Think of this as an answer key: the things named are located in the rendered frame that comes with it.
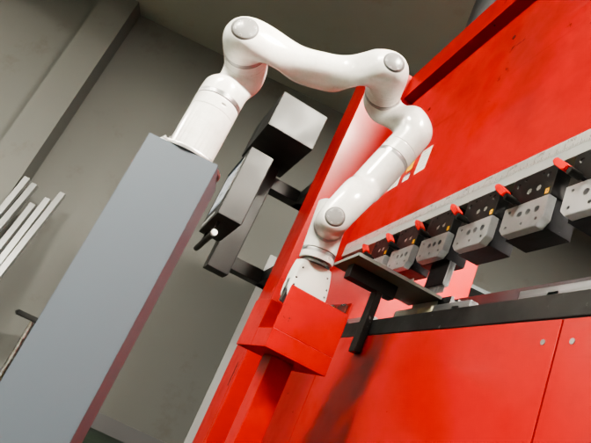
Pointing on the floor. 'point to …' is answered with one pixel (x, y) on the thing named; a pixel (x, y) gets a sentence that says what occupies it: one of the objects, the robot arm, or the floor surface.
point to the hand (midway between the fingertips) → (294, 325)
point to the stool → (18, 340)
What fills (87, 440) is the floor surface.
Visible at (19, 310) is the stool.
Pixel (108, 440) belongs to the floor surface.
